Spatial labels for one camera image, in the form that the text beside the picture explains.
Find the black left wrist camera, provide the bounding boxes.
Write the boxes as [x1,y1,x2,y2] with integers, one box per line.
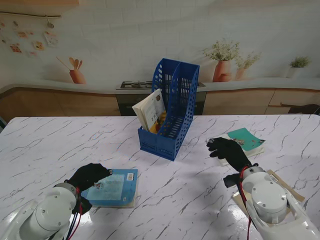
[72,196,93,215]

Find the red black left arm cables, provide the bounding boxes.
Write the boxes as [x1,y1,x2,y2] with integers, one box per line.
[66,186,85,240]

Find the white and yellow book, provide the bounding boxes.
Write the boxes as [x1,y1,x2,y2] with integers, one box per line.
[131,88,168,135]

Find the beige book with barcode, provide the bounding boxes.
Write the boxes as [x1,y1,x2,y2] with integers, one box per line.
[232,169,306,218]

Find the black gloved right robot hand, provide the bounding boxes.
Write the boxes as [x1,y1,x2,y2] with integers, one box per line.
[206,136,252,173]

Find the blue perforated plastic file holder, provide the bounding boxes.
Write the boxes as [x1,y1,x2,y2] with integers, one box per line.
[137,57,201,162]

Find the red black arm cables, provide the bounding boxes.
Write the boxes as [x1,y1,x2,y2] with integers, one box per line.
[237,166,253,240]
[66,186,85,240]

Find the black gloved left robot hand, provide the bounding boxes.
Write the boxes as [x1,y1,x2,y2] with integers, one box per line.
[66,162,113,193]

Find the white and teal book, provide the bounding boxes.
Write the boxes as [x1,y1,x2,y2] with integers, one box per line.
[206,127,266,168]

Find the red black right arm cables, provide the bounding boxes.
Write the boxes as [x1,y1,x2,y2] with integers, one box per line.
[237,166,253,240]

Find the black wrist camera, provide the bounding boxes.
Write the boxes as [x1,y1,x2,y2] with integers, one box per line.
[223,173,242,189]
[72,196,93,215]

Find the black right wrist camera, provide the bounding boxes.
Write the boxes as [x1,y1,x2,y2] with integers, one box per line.
[223,173,242,189]

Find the light blue paperback book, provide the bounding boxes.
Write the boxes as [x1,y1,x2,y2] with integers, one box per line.
[80,168,139,209]

